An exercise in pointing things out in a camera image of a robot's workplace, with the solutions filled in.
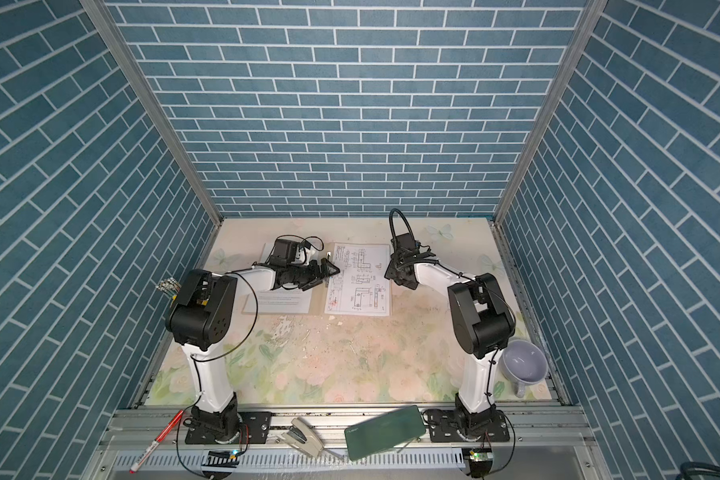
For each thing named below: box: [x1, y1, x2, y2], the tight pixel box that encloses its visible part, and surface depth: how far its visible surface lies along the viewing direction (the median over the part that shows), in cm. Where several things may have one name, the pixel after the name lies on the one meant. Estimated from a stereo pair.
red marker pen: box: [129, 410, 185, 474], surface depth 72 cm
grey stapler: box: [276, 416, 324, 458], surface depth 72 cm
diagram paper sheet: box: [324, 242, 392, 316], surface depth 104 cm
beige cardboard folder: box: [244, 243, 397, 317], surface depth 101 cm
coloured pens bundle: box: [156, 277, 182, 300], surface depth 84 cm
